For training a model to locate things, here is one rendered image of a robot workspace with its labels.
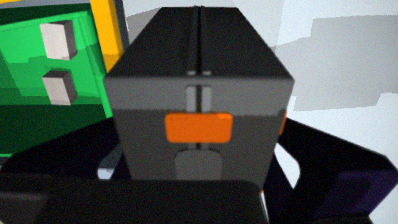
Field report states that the yellow vertical bar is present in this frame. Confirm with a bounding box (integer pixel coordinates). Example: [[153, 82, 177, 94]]
[[90, 0, 123, 73]]

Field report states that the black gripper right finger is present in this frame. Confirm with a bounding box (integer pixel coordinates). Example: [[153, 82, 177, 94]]
[[263, 117, 398, 224]]

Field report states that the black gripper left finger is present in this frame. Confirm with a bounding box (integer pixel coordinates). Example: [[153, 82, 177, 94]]
[[0, 116, 132, 180]]

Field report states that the dark grey shelf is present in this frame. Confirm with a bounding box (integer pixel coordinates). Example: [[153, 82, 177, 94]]
[[0, 0, 130, 179]]

